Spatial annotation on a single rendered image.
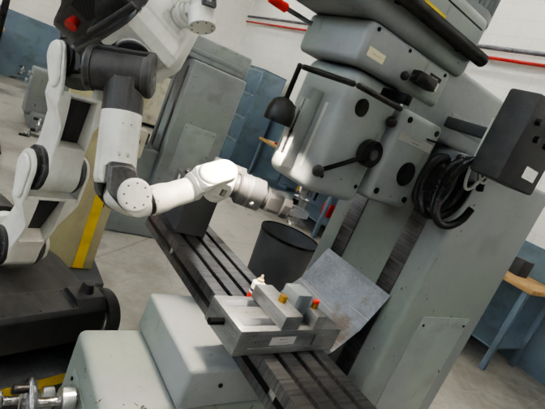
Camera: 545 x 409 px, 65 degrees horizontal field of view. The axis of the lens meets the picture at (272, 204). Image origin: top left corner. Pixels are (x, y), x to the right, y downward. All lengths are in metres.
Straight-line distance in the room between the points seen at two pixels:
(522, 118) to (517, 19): 5.21
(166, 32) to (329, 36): 0.40
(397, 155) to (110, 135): 0.73
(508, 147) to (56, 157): 1.24
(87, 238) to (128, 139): 2.00
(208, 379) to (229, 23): 10.19
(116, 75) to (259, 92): 7.43
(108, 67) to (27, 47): 8.90
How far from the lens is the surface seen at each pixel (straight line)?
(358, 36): 1.05
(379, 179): 1.20
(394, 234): 1.44
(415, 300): 1.40
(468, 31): 1.28
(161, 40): 1.14
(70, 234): 2.95
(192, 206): 1.59
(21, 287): 1.74
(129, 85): 1.03
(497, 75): 6.08
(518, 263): 4.84
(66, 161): 1.48
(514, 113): 1.15
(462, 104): 1.37
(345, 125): 1.08
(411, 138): 1.23
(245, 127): 8.44
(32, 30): 9.92
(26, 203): 1.52
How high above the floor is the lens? 1.47
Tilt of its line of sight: 12 degrees down
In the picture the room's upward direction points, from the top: 23 degrees clockwise
